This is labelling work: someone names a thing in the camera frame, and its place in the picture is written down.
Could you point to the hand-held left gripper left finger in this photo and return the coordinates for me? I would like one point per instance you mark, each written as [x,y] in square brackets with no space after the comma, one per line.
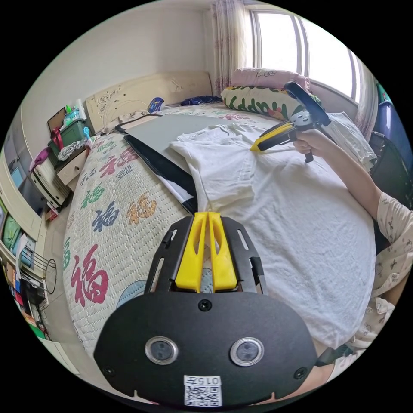
[188,258]

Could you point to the window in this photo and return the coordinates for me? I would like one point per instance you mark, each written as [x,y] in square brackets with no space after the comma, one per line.
[309,51]

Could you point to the white t-shirt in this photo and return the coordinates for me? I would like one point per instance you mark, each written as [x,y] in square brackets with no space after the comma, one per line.
[290,226]

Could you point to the pale grey pillow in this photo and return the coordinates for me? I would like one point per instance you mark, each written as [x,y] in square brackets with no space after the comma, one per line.
[353,138]

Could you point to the person's right hand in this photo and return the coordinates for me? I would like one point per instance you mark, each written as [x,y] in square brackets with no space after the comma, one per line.
[311,143]

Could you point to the dark blue garment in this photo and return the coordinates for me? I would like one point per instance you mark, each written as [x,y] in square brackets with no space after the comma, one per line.
[200,100]

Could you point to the white suitcase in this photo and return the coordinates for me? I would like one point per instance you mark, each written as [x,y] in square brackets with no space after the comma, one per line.
[48,184]

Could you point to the blue plastic bin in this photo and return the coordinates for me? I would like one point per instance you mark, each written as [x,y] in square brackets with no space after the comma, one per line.
[388,116]

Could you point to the cluttered shelf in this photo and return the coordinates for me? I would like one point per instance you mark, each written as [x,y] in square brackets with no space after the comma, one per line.
[19,258]

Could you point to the person's left forearm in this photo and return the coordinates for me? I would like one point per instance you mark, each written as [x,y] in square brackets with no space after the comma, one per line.
[319,380]

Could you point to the dark chair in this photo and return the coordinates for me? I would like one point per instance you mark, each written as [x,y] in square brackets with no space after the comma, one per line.
[392,167]

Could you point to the pillow with letter print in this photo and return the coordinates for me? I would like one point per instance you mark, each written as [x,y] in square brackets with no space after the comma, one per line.
[255,101]

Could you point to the bedside cupboard with boxes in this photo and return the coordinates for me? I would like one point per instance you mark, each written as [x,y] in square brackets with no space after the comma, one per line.
[71,145]

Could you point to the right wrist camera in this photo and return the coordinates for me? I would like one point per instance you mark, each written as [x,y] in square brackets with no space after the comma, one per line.
[309,101]

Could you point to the pink rolled blanket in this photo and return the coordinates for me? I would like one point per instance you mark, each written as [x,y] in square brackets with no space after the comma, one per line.
[267,77]

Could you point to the grey folding board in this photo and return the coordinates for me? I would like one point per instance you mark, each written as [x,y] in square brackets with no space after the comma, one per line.
[161,132]

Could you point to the flowered curtain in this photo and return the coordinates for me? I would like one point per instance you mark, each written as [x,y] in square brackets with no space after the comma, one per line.
[230,42]

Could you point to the person's body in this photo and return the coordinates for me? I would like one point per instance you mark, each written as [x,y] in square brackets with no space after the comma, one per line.
[395,238]

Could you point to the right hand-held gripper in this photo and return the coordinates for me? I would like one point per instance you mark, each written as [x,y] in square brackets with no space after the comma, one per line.
[298,121]

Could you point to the blue hand fan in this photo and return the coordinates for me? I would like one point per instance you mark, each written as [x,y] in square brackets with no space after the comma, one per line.
[155,106]

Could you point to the person's right forearm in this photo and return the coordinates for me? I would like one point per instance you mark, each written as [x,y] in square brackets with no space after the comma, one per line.
[351,174]

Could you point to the bed with printed quilt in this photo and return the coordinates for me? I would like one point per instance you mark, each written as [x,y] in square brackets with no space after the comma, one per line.
[106,200]

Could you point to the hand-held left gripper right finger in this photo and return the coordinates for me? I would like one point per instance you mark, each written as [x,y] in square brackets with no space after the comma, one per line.
[222,261]

